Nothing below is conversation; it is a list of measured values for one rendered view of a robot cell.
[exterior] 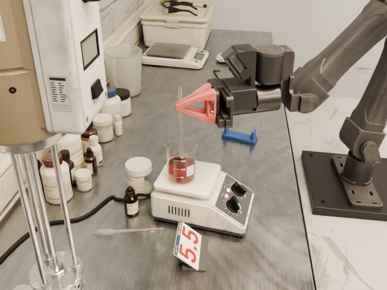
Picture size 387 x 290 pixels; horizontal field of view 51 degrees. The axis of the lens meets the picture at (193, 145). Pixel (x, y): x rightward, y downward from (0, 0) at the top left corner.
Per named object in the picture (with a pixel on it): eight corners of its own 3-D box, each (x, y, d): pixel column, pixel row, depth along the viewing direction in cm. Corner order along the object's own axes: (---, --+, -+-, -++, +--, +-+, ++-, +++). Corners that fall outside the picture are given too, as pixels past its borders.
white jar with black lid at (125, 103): (128, 118, 127) (127, 97, 123) (107, 117, 127) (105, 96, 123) (133, 109, 132) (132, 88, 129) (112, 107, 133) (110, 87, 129)
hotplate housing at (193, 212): (253, 200, 93) (257, 171, 89) (244, 239, 82) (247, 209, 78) (161, 183, 98) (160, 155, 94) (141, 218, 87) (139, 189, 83)
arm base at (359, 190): (359, 177, 84) (393, 180, 84) (337, 131, 101) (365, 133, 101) (350, 207, 88) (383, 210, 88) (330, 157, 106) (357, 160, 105)
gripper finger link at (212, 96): (177, 96, 74) (227, 91, 75) (170, 81, 80) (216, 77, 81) (178, 129, 77) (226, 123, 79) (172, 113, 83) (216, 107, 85)
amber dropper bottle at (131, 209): (121, 212, 89) (119, 186, 85) (133, 205, 91) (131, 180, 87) (130, 218, 87) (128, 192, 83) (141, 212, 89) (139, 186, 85)
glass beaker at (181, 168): (198, 172, 88) (200, 138, 83) (193, 190, 82) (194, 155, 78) (167, 168, 89) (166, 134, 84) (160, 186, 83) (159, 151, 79)
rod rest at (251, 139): (257, 139, 117) (258, 128, 115) (254, 145, 114) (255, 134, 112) (225, 132, 120) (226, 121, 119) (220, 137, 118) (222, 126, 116)
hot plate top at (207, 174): (222, 167, 90) (222, 164, 90) (209, 200, 80) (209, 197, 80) (170, 159, 93) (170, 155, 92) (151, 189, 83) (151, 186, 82)
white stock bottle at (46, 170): (60, 185, 96) (52, 146, 91) (79, 194, 94) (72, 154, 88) (40, 199, 92) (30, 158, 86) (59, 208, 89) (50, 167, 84)
